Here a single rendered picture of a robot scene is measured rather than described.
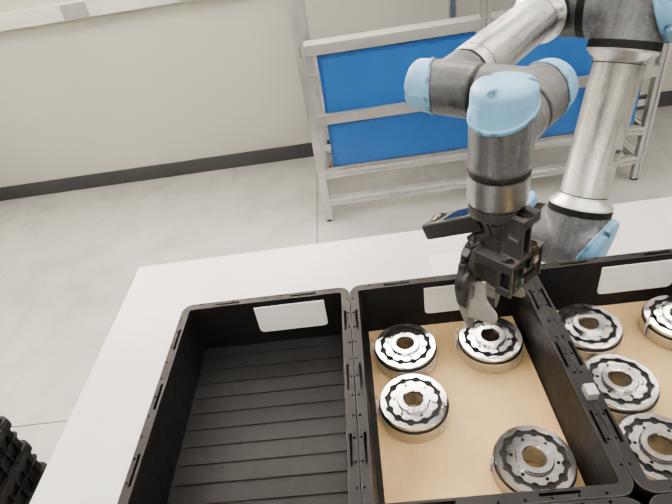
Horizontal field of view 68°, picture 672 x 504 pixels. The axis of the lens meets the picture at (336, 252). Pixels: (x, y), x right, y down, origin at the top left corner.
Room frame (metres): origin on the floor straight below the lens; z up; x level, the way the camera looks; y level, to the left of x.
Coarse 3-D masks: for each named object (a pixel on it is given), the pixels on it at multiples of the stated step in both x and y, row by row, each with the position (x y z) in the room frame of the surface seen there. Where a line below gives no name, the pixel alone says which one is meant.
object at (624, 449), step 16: (608, 256) 0.63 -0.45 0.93; (624, 256) 0.63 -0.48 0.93; (640, 256) 0.62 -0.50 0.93; (656, 256) 0.62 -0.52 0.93; (544, 288) 0.58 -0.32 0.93; (544, 304) 0.55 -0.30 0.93; (560, 320) 0.51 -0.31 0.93; (560, 336) 0.48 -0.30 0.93; (576, 352) 0.45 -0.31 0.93; (576, 368) 0.42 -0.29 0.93; (592, 400) 0.37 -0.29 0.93; (624, 448) 0.30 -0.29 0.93; (640, 480) 0.26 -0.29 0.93; (656, 480) 0.26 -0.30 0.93; (640, 496) 0.26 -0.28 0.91
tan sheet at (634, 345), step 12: (648, 300) 0.61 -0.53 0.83; (612, 312) 0.60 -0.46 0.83; (624, 312) 0.59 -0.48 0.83; (636, 312) 0.59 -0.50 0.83; (624, 324) 0.57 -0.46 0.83; (636, 324) 0.56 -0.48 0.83; (624, 336) 0.54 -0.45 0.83; (636, 336) 0.54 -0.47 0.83; (624, 348) 0.52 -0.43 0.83; (636, 348) 0.52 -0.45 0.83; (648, 348) 0.51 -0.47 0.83; (660, 348) 0.51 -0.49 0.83; (636, 360) 0.49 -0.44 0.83; (648, 360) 0.49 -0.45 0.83; (660, 360) 0.48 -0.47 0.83; (660, 372) 0.46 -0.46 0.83; (660, 384) 0.44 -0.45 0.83; (660, 396) 0.42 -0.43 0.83; (660, 408) 0.41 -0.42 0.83
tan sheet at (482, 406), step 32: (512, 320) 0.62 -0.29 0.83; (448, 352) 0.57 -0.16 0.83; (384, 384) 0.53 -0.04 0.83; (448, 384) 0.51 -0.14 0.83; (480, 384) 0.50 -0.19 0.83; (512, 384) 0.49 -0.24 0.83; (480, 416) 0.44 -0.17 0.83; (512, 416) 0.43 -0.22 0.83; (544, 416) 0.42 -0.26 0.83; (384, 448) 0.42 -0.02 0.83; (416, 448) 0.41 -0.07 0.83; (448, 448) 0.40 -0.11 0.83; (480, 448) 0.39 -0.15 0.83; (384, 480) 0.37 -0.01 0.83; (416, 480) 0.36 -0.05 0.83; (448, 480) 0.35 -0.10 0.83; (480, 480) 0.35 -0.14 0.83; (576, 480) 0.33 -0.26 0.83
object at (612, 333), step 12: (564, 312) 0.59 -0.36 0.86; (576, 312) 0.58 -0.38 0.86; (588, 312) 0.58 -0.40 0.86; (600, 312) 0.58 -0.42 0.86; (564, 324) 0.57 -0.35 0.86; (612, 324) 0.55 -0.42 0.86; (576, 336) 0.53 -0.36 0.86; (588, 336) 0.53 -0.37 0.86; (600, 336) 0.53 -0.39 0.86; (612, 336) 0.52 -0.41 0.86; (588, 348) 0.51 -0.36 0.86; (600, 348) 0.50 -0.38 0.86
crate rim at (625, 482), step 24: (360, 288) 0.66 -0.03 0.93; (384, 288) 0.65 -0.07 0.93; (528, 288) 0.59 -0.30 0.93; (360, 336) 0.55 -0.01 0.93; (552, 336) 0.48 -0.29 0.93; (360, 360) 0.50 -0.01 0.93; (360, 384) 0.47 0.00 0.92; (576, 384) 0.40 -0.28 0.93; (360, 408) 0.42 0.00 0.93; (360, 432) 0.38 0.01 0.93; (600, 432) 0.34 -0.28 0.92; (360, 456) 0.35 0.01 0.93; (624, 480) 0.27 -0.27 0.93
